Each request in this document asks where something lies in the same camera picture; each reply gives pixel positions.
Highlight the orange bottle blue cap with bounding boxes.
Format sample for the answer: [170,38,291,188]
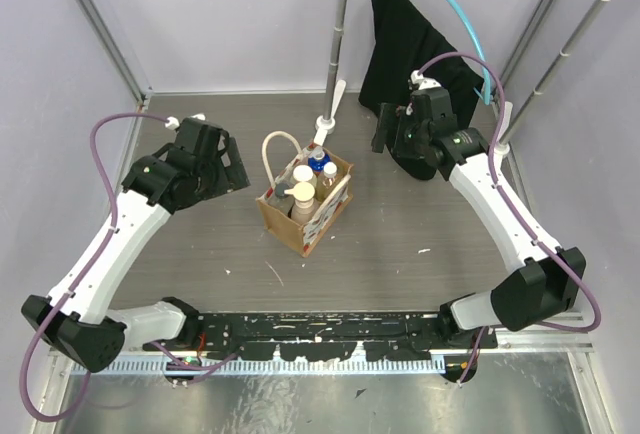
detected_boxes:
[307,146,331,175]

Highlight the black hanging cloth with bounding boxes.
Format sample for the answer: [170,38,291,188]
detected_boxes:
[357,0,487,182]

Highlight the silver clothes rack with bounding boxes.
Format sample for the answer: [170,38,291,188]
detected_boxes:
[314,0,612,152]

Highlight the cream round cap bottle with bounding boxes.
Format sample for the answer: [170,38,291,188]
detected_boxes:
[291,164,317,187]

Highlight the aluminium frame rail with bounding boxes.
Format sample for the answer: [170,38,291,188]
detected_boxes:
[47,309,595,355]

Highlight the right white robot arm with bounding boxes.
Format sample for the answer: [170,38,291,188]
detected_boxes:
[372,85,586,348]

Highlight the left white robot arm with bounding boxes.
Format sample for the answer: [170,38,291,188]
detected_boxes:
[21,115,250,373]

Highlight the clear amber liquid bottle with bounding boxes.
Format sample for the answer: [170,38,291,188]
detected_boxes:
[316,161,338,202]

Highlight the blue clothes hanger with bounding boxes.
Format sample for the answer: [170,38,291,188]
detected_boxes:
[445,0,493,105]

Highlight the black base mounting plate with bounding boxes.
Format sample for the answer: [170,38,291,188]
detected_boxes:
[161,311,477,362]

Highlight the beige pump dispenser bottle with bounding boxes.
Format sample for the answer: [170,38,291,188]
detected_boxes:
[288,182,317,225]

